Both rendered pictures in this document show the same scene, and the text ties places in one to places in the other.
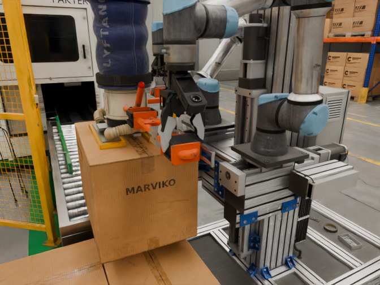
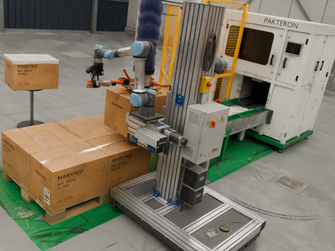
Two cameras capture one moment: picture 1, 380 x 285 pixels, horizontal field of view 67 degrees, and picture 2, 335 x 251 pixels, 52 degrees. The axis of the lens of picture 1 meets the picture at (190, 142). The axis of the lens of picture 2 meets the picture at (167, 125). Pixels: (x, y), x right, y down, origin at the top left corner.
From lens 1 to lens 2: 3.16 m
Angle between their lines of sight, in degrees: 63
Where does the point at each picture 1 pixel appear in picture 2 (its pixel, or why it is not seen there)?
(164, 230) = (118, 126)
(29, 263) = not seen: hidden behind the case
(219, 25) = (102, 55)
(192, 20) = (95, 52)
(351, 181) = (152, 142)
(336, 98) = (195, 112)
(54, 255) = not seen: hidden behind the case
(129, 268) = (115, 137)
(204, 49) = not seen: outside the picture
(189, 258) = (126, 148)
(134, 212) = (112, 112)
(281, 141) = (142, 108)
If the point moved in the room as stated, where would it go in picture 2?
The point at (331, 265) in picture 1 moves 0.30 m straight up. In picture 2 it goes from (181, 222) to (186, 193)
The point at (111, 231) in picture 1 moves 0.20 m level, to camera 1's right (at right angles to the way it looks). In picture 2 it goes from (106, 114) to (110, 121)
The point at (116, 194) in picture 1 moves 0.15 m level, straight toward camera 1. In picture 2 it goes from (109, 102) to (96, 102)
